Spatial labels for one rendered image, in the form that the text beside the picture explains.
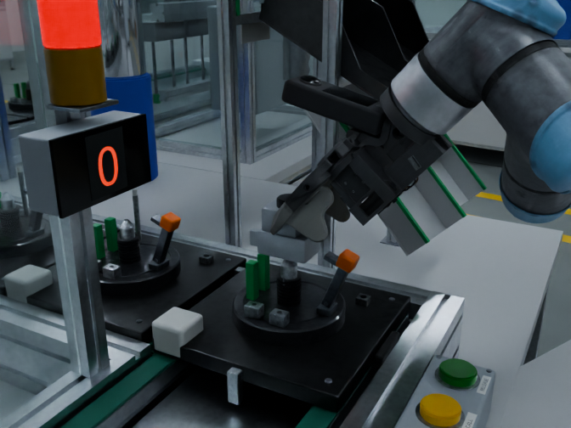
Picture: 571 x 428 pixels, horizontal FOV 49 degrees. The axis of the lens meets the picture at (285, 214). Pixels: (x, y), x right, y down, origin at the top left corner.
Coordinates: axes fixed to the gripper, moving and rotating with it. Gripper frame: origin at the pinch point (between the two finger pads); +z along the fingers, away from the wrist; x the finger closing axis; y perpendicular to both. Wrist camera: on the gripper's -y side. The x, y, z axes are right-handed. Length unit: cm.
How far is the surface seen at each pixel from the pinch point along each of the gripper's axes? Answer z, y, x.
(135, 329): 19.5, -1.9, -11.7
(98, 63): -8.6, -19.2, -18.5
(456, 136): 116, 5, 411
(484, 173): 114, 39, 392
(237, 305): 11.7, 4.1, -3.8
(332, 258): -1.0, 7.6, -0.5
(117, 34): 39, -65, 56
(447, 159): -1.0, 8.4, 48.3
